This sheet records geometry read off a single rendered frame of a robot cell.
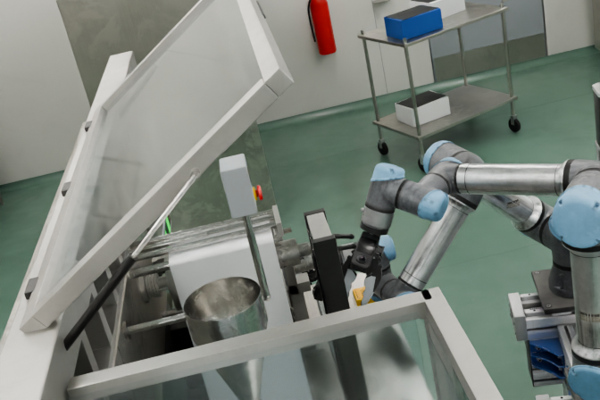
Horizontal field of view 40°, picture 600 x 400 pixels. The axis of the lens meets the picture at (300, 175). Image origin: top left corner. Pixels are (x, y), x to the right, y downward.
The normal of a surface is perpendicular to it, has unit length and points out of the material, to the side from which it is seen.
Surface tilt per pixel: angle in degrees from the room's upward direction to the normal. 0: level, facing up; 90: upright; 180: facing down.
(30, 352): 0
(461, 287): 0
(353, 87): 90
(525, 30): 90
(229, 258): 90
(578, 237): 83
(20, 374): 0
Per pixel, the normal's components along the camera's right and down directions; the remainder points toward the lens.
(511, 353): -0.20, -0.90
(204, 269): 0.13, 0.37
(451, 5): 0.57, 0.22
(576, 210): -0.56, 0.32
